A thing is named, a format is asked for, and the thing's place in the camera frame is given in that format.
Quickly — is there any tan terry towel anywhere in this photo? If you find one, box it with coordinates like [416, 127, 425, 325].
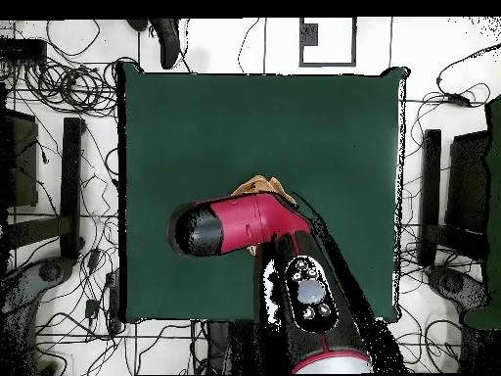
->
[230, 174, 297, 258]

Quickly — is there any black flat device box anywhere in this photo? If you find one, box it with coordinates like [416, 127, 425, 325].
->
[0, 38, 48, 63]

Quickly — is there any dark green table cloth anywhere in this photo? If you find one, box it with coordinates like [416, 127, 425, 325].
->
[116, 62, 410, 324]

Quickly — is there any black power strip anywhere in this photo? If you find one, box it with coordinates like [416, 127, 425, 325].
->
[105, 271, 120, 334]

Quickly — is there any person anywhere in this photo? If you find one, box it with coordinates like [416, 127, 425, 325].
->
[125, 17, 182, 71]

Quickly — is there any black square case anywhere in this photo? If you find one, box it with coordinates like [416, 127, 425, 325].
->
[0, 108, 39, 208]
[445, 130, 491, 236]

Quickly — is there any dark green fabric sheet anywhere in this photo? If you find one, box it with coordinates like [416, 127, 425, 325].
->
[461, 93, 501, 331]

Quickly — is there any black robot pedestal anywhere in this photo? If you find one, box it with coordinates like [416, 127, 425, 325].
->
[205, 319, 275, 375]

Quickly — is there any dark square floor frame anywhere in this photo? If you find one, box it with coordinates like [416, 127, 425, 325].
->
[298, 17, 358, 69]

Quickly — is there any coiled black cable bundle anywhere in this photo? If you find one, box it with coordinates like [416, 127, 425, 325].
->
[23, 58, 118, 118]

